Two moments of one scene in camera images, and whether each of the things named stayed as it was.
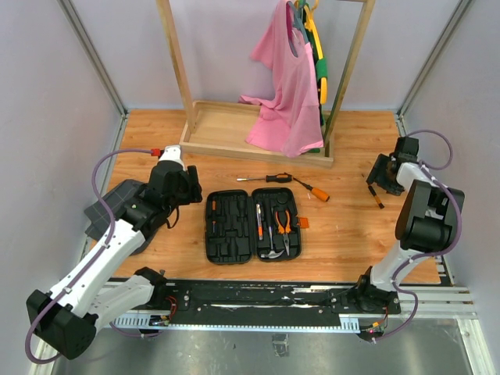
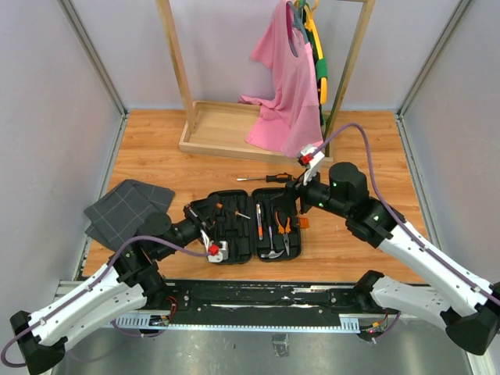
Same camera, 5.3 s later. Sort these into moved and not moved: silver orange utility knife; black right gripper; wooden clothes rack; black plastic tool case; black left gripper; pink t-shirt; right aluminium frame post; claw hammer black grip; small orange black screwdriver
Moved: small orange black screwdriver; black left gripper; black right gripper
Not moved: right aluminium frame post; silver orange utility knife; pink t-shirt; wooden clothes rack; claw hammer black grip; black plastic tool case
